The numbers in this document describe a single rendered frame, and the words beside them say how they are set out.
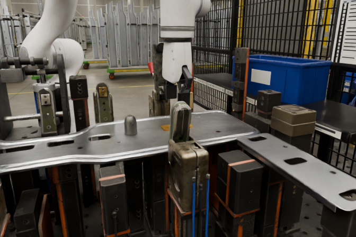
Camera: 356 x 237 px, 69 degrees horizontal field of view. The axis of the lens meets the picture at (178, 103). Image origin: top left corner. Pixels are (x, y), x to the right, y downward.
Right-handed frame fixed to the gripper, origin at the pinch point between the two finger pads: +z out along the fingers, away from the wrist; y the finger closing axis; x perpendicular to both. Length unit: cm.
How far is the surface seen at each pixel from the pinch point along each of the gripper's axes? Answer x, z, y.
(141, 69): 139, 89, -646
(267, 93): 26.8, -0.2, 3.1
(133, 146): -13.6, 7.6, 8.4
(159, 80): -0.4, -2.6, -14.5
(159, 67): -0.3, -6.5, -15.1
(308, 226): 35, 37, 17
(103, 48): 67, 52, -951
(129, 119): -13.0, 3.6, 1.3
